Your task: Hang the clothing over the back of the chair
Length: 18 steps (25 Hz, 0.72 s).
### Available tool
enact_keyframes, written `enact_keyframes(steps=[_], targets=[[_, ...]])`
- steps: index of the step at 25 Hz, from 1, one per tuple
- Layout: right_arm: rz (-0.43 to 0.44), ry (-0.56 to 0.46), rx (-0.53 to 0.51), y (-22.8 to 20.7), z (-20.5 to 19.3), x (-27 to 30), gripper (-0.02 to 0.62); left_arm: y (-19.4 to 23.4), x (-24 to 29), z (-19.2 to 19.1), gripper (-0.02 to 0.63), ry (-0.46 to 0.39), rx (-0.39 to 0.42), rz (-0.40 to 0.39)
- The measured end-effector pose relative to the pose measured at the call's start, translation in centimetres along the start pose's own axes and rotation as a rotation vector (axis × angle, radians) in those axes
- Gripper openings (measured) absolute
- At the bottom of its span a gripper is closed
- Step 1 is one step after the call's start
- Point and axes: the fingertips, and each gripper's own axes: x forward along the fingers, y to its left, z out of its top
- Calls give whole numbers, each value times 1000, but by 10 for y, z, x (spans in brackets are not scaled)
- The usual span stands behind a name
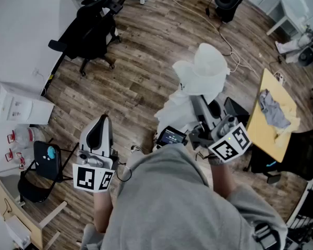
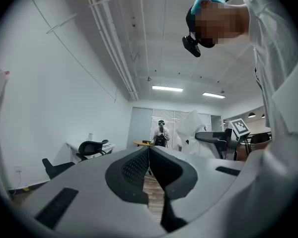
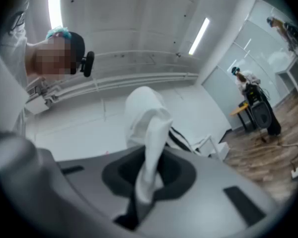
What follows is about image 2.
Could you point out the white wall outlet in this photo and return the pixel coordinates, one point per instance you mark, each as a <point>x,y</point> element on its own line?
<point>18,169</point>

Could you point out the black office chair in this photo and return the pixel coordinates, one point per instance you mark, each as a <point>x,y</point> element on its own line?
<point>89,147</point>

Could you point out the white desk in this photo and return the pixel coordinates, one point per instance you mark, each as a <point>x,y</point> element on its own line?
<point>70,145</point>

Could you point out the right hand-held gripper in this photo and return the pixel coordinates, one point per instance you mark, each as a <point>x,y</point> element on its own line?
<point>239,129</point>

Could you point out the person's grey shirt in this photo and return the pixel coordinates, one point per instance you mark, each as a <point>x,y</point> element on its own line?
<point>283,58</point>

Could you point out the grey door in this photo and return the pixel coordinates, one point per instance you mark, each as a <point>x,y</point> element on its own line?
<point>141,125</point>

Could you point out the round wooden table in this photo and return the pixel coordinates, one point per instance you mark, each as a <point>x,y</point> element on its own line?
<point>139,142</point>

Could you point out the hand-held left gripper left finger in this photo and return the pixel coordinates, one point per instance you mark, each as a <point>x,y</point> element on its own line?
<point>124,180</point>

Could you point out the black head-mounted camera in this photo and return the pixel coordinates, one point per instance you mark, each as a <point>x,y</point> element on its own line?
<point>192,47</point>

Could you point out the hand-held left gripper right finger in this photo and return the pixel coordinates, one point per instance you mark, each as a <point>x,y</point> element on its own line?
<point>176,177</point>

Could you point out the person's head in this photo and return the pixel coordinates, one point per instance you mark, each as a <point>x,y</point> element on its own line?
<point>218,21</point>

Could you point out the white ceiling pipes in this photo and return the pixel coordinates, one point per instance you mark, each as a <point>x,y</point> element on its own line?
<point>116,46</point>

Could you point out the long ceiling light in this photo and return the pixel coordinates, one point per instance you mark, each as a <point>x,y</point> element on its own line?
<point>167,88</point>
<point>213,95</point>

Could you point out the white garment with black stripes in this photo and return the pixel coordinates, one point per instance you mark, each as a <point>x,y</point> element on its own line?
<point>191,130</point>

